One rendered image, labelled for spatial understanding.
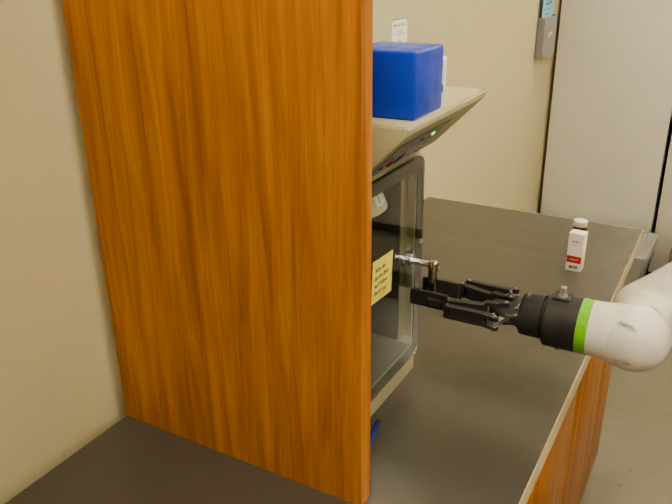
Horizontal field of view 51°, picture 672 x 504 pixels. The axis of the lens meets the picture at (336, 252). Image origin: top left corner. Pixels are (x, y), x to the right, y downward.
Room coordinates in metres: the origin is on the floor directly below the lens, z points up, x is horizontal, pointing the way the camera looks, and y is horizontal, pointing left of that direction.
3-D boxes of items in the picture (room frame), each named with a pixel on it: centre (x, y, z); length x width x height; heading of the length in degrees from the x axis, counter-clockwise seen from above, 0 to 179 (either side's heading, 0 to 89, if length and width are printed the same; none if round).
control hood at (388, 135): (1.06, -0.12, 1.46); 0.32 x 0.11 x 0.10; 150
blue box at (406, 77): (1.00, -0.09, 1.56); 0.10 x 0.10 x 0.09; 60
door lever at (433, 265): (1.17, -0.16, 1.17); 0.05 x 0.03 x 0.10; 60
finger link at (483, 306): (1.09, -0.24, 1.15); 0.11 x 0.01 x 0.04; 76
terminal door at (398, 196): (1.09, -0.08, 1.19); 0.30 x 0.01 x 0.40; 150
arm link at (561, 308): (1.04, -0.38, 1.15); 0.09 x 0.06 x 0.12; 150
